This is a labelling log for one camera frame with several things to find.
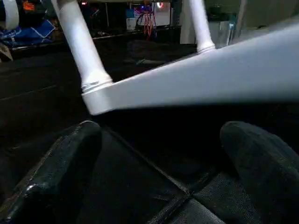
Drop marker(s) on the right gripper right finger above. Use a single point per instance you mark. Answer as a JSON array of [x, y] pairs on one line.
[[266, 172]]

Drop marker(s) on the white plastic table leg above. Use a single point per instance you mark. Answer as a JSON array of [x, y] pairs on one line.
[[201, 23], [79, 46]]

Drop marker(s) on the black mat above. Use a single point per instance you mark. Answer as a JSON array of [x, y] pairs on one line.
[[140, 163]]

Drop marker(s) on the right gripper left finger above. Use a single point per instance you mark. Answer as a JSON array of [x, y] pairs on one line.
[[60, 177]]

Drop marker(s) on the white plastic table top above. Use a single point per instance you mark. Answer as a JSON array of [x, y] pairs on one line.
[[210, 79]]

